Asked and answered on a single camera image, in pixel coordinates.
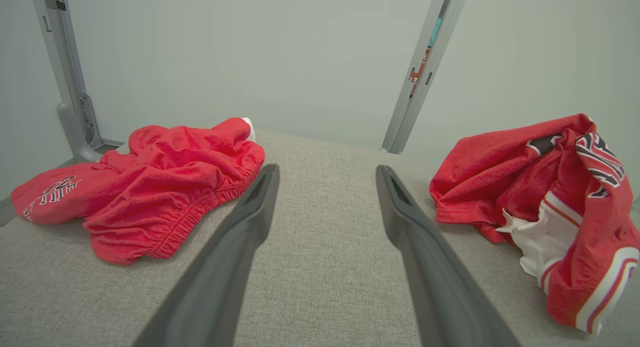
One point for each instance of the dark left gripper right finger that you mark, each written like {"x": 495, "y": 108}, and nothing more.
{"x": 440, "y": 287}

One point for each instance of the grey partition post with bracket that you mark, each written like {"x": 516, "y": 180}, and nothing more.
{"x": 70, "y": 87}

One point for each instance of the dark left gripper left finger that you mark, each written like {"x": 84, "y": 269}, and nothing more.
{"x": 210, "y": 287}

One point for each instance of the red shorts with white trim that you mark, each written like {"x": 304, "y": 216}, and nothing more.
{"x": 165, "y": 187}

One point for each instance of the red and white basketball jersey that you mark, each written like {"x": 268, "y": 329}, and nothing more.
{"x": 480, "y": 187}

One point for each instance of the grey double partition post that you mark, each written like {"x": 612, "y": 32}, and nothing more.
{"x": 415, "y": 102}

